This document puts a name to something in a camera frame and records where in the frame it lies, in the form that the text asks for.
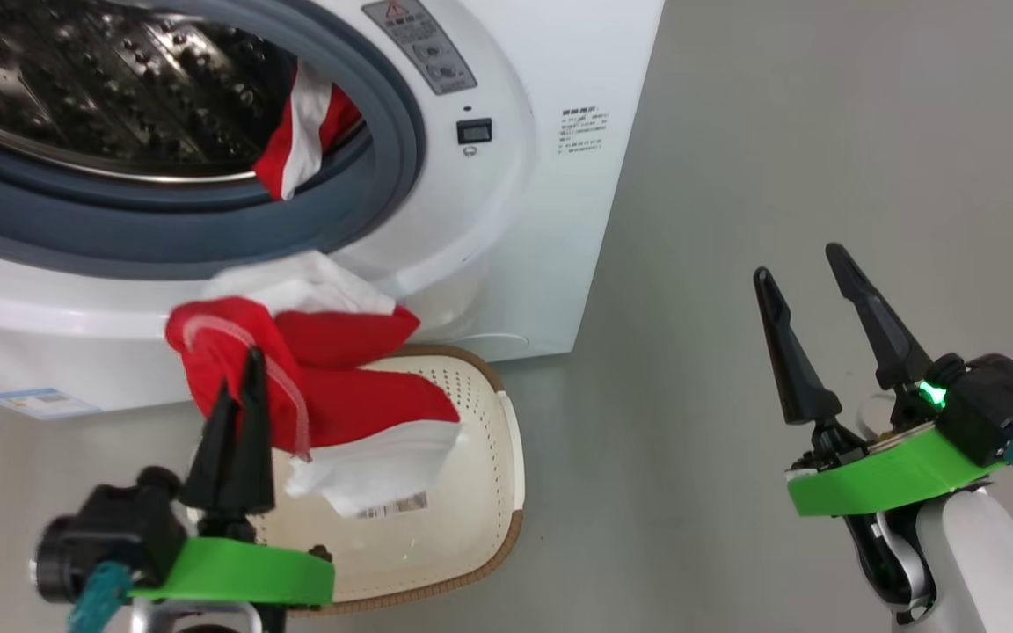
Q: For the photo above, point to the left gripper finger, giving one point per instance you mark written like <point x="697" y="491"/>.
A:
<point x="253" y="457"/>
<point x="212" y="466"/>

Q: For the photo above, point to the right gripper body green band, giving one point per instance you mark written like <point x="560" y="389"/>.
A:
<point x="893" y="479"/>

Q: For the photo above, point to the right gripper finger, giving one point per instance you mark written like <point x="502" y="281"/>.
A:
<point x="885" y="334"/>
<point x="792" y="369"/>

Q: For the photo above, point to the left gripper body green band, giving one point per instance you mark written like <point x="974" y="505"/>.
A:
<point x="243" y="576"/>

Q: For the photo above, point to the red white striped garment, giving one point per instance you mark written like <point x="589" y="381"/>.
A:
<point x="300" y="123"/>

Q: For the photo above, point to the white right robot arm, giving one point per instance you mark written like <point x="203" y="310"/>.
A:
<point x="990" y="563"/>

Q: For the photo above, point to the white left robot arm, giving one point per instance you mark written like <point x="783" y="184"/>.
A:
<point x="172" y="620"/>

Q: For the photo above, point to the basket barcode label sticker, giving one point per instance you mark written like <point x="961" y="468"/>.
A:
<point x="401" y="504"/>

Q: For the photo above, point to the cream laundry basket brown rim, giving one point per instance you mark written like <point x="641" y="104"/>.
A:
<point x="436" y="563"/>

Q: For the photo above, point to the white front-load washing machine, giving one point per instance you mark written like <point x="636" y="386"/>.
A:
<point x="559" y="264"/>

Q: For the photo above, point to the black door lock latch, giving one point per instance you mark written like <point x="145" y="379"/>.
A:
<point x="474" y="131"/>

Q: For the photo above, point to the blue energy label sticker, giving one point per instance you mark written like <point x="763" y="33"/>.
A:
<point x="40" y="403"/>

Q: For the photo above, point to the grey warning sticker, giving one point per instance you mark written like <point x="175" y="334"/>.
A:
<point x="423" y="48"/>

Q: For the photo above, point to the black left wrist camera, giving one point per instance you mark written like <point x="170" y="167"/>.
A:
<point x="120" y="536"/>

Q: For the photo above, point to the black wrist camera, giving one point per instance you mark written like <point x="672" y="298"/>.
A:
<point x="994" y="404"/>
<point x="120" y="536"/>

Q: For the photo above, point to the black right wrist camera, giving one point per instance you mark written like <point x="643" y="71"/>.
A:
<point x="994" y="404"/>

